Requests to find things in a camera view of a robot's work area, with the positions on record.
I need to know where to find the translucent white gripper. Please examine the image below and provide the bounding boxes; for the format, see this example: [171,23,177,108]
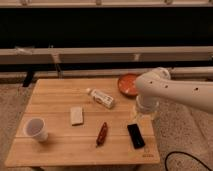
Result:
[132,107,157,121]

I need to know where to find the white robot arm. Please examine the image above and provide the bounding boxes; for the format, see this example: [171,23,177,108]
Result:
[134,67,213,119]

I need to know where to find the orange ceramic bowl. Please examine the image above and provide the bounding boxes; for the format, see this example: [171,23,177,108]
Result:
[117,73,138,97]

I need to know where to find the white sponge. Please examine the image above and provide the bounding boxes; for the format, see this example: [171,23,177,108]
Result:
[70,107,84,126]

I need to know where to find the black rectangular remote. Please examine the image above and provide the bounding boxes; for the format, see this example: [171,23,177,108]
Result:
[127,124,145,149]

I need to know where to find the white plastic bottle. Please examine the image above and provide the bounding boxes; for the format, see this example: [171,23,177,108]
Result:
[86,88,114,109]

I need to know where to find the red chili pepper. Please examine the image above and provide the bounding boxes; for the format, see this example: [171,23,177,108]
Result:
[96,122,108,146]

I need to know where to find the wooden table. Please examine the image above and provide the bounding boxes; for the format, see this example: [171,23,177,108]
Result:
[5,78,160,167]

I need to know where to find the white paper cup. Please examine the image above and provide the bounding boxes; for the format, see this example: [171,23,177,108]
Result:
[23,118,48,142]

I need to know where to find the black cable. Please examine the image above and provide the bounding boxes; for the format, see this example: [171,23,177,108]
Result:
[164,151,213,171]

